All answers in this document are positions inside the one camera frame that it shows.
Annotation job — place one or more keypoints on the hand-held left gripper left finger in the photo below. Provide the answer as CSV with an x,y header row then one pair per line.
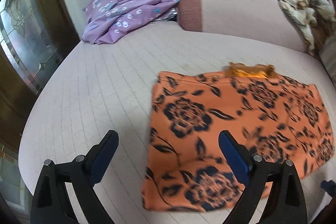
x,y
101,161

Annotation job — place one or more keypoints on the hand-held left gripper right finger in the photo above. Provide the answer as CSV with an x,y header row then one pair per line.
x,y
236,158

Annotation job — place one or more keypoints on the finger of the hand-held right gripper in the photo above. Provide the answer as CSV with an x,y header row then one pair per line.
x,y
327,185

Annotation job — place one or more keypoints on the orange black floral shirt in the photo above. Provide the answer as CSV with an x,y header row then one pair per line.
x,y
223,108

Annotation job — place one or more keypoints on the pink quilted bed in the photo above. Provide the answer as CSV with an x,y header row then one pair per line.
x,y
105,82

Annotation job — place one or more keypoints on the striped floral beige pillow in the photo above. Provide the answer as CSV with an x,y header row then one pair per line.
x,y
330,56

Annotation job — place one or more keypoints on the wooden stained glass door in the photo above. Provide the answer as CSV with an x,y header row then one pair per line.
x,y
26,43

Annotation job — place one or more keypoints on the pink bolster cushion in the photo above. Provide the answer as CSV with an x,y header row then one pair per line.
x,y
236,8

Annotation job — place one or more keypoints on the purple floral cloth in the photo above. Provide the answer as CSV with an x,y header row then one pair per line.
x,y
126,11

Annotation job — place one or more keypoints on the silvery dark cloth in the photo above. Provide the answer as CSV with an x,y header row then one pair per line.
x,y
170,15

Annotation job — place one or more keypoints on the cream floral crumpled blanket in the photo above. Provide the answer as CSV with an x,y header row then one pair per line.
x,y
307,11

